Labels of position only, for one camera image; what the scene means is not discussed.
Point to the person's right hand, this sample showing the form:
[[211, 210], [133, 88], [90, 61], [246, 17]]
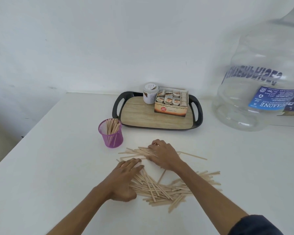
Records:
[[167, 156]]

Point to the person's left hand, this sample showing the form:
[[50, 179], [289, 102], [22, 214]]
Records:
[[121, 179]]

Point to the person's left little finger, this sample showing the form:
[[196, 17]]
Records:
[[120, 165]]

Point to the person's left middle finger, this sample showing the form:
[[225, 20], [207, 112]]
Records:
[[134, 164]]

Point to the person's right thumb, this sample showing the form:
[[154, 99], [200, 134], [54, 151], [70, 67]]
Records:
[[152, 160]]

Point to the person's left thumb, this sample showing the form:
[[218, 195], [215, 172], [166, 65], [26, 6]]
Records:
[[128, 196]]

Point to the pile of wooden stir sticks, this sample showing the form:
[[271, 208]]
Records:
[[159, 190]]

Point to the person's left forearm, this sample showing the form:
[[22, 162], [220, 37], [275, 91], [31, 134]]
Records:
[[80, 212]]

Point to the person's right forearm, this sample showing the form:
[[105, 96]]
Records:
[[210, 193]]

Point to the purple mesh cup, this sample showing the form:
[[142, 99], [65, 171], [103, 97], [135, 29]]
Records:
[[111, 139]]

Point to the bundle of upright wooden sticks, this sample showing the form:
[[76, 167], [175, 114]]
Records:
[[112, 126]]

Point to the black tray with wood print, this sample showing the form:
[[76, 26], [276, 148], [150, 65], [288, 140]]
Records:
[[147, 115]]

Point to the brown cardboard tea box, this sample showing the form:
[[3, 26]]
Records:
[[170, 108]]

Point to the row of tea bag packets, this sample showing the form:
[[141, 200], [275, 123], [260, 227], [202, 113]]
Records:
[[172, 97]]

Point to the jar with white lid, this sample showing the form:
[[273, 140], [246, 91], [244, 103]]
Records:
[[150, 94]]

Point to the dark blue sleeve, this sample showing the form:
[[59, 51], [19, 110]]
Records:
[[254, 226]]

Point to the large clear water jug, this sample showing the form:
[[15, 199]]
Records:
[[262, 78]]

